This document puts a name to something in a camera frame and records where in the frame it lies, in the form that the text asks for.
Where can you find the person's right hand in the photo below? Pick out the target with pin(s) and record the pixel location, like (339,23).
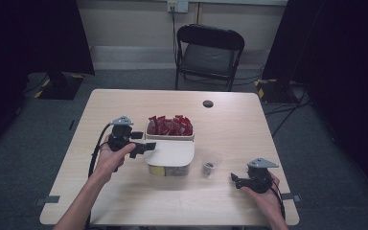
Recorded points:
(270,201)

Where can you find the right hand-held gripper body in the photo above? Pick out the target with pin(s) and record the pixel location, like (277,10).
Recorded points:
(262,175)

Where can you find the small dark item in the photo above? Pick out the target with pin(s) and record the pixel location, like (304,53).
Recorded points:
(208,168)

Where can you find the grey table edge bracket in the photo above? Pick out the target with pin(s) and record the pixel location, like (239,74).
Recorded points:
(291,197)
(48,200)

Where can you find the person's left hand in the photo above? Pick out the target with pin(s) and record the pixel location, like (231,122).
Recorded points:
(108,163)

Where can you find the clear storage box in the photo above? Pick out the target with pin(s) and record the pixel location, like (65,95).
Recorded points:
(172,171)

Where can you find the black curtain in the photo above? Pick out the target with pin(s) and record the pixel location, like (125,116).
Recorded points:
(341,64)
(28,35)

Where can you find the pile of red snack packets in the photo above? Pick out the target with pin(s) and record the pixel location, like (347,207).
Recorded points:
(171,126)

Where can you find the white wall socket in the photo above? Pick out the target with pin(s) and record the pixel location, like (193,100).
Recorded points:
(178,5)

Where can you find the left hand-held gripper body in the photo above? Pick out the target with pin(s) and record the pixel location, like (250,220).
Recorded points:
(120,134)

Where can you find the black stand base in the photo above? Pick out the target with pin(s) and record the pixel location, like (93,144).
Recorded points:
(274,91)
(60,86)

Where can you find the white tray box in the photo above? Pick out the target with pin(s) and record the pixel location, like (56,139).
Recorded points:
(169,136)

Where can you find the clear plastic cup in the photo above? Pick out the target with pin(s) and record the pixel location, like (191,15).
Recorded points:
(211,158)

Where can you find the black folding chair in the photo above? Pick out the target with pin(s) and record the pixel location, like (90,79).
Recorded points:
(209,54)

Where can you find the white box lid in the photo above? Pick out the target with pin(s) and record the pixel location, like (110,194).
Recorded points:
(170,153)

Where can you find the small black floor object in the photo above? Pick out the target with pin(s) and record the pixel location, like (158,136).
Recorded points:
(72,125)

